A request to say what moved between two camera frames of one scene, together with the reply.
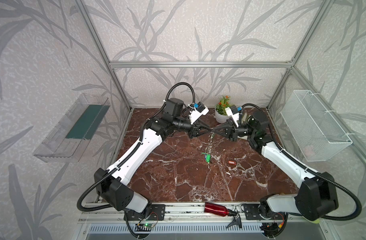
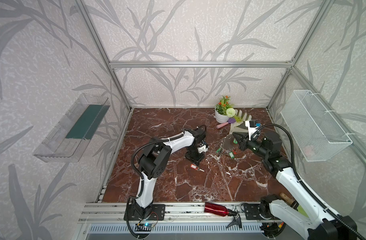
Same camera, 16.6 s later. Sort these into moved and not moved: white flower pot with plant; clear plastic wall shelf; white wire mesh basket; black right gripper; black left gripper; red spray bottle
Moved: black left gripper; black right gripper
Not moved: white flower pot with plant; white wire mesh basket; red spray bottle; clear plastic wall shelf
